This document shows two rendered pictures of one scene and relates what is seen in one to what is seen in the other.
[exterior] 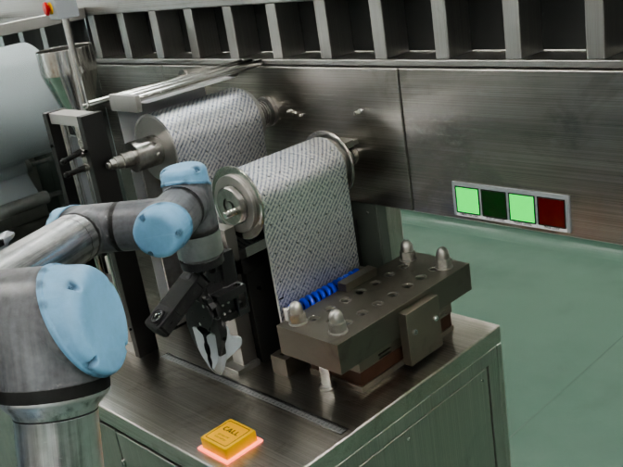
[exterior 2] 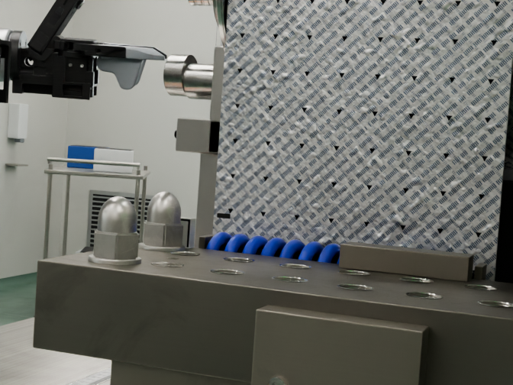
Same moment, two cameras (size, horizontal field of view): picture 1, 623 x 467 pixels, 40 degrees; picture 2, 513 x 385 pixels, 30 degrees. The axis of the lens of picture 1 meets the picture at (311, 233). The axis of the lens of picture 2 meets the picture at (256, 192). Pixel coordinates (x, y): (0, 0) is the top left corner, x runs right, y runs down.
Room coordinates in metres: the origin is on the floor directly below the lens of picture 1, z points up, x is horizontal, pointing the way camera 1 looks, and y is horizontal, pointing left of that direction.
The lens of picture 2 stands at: (1.15, -0.65, 1.12)
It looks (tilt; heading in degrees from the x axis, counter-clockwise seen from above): 3 degrees down; 62
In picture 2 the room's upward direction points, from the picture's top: 4 degrees clockwise
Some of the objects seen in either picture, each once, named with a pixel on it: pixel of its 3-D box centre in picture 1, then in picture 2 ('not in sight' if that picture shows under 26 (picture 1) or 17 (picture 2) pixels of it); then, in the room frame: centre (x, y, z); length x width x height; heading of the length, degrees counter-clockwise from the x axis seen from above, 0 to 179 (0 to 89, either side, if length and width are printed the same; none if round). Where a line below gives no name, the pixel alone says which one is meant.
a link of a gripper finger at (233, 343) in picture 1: (227, 347); not in sight; (1.28, 0.17, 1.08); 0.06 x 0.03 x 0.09; 132
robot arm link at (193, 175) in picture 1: (188, 199); not in sight; (1.28, 0.18, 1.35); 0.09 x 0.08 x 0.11; 167
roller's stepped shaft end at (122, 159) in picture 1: (120, 161); not in sight; (1.68, 0.36, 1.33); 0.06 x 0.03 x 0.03; 132
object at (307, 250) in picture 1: (314, 250); (354, 155); (1.58, 0.00, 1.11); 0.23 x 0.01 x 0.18; 132
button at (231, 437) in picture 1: (229, 438); not in sight; (1.27, 0.20, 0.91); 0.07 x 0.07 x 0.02; 42
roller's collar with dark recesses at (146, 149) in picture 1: (144, 153); not in sight; (1.72, 0.32, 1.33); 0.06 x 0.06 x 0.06; 42
